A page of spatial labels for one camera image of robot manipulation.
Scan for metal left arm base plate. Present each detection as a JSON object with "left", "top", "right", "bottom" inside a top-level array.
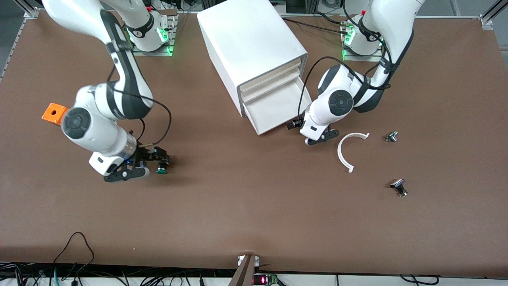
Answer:
[{"left": 342, "top": 38, "right": 384, "bottom": 62}]

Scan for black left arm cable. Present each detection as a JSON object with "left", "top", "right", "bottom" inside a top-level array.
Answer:
[{"left": 298, "top": 0, "right": 393, "bottom": 124}]

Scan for white curved plastic bracket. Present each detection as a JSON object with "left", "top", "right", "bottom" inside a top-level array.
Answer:
[{"left": 337, "top": 132, "right": 370, "bottom": 174}]

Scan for black looped cable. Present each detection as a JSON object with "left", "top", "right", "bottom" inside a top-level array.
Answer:
[{"left": 53, "top": 232, "right": 95, "bottom": 278}]

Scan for black cable bundle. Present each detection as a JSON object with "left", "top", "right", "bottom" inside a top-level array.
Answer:
[{"left": 0, "top": 262, "right": 239, "bottom": 286}]

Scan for orange button enclosure box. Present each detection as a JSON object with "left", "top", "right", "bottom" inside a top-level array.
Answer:
[{"left": 41, "top": 102, "right": 69, "bottom": 127}]

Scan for black base power cable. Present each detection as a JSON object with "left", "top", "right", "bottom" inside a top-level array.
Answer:
[{"left": 283, "top": 11, "right": 350, "bottom": 31}]

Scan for grey camera stand bar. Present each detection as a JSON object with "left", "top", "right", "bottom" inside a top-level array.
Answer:
[{"left": 227, "top": 254, "right": 256, "bottom": 286}]

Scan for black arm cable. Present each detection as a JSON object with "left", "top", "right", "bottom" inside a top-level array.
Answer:
[
  {"left": 106, "top": 66, "right": 172, "bottom": 147},
  {"left": 298, "top": 0, "right": 393, "bottom": 124}
]

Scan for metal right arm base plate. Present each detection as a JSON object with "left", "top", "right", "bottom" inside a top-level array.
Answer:
[{"left": 132, "top": 10, "right": 177, "bottom": 56}]

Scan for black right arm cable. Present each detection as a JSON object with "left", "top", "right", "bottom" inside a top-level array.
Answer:
[{"left": 106, "top": 66, "right": 172, "bottom": 147}]

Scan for circuit board with red display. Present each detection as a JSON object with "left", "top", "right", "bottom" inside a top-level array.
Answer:
[{"left": 253, "top": 273, "right": 278, "bottom": 286}]

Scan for black capped metal switch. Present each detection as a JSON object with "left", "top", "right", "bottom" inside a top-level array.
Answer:
[{"left": 389, "top": 179, "right": 408, "bottom": 197}]

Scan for white plastic tray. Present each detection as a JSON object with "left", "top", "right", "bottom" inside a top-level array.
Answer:
[{"left": 243, "top": 77, "right": 312, "bottom": 136}]

